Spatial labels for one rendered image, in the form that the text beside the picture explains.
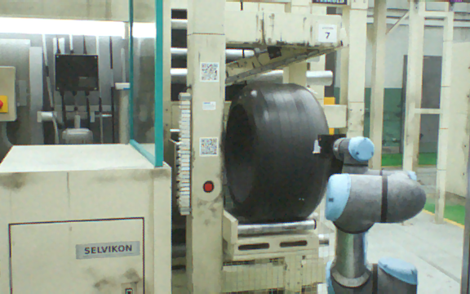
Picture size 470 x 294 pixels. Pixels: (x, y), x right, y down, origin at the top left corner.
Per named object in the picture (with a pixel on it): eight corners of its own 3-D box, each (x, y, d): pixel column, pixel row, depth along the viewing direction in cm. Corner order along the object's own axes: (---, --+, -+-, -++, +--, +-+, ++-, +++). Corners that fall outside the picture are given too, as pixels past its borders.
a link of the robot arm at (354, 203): (375, 310, 177) (387, 205, 136) (325, 306, 180) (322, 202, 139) (375, 274, 185) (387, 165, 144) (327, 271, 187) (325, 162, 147)
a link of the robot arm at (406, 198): (436, 180, 136) (414, 163, 184) (387, 178, 139) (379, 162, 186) (434, 229, 137) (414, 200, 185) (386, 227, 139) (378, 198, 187)
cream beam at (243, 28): (213, 43, 253) (213, 8, 251) (199, 46, 277) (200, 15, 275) (341, 47, 270) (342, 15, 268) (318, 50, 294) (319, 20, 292)
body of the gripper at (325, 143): (335, 135, 207) (352, 133, 195) (336, 159, 207) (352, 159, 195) (316, 135, 204) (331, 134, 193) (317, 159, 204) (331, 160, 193)
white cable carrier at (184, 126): (180, 215, 231) (181, 92, 226) (178, 211, 236) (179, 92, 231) (192, 214, 233) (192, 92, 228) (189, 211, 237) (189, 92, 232)
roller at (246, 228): (230, 231, 234) (233, 237, 230) (231, 220, 232) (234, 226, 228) (312, 225, 244) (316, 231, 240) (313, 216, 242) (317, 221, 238)
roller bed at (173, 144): (174, 207, 270) (174, 142, 266) (168, 200, 284) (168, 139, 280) (215, 205, 275) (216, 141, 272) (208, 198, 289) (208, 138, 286)
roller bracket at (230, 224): (230, 245, 225) (231, 220, 224) (206, 221, 263) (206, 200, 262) (238, 245, 226) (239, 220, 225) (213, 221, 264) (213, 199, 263)
